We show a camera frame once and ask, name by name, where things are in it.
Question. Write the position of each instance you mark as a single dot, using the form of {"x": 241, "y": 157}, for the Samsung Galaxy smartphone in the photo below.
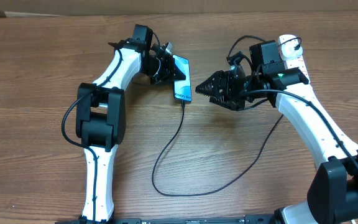
{"x": 182, "y": 80}

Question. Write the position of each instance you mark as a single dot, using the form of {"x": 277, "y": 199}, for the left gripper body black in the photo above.
{"x": 159, "y": 70}

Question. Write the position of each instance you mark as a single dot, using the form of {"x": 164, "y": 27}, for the white power strip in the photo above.
{"x": 297, "y": 63}

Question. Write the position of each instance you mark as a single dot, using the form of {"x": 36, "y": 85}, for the white charger plug adapter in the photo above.
{"x": 289, "y": 47}

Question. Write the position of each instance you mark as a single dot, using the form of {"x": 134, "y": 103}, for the brown cardboard backdrop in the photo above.
{"x": 113, "y": 7}

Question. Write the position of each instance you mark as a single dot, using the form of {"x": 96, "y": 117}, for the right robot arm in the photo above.
{"x": 279, "y": 76}

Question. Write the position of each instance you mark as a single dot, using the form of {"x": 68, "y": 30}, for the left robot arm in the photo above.
{"x": 101, "y": 111}

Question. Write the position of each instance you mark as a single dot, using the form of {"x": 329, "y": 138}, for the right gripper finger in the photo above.
{"x": 212, "y": 85}
{"x": 231, "y": 103}

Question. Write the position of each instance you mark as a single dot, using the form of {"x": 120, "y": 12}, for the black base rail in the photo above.
{"x": 247, "y": 219}

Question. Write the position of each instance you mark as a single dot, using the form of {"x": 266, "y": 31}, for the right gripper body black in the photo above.
{"x": 236, "y": 89}

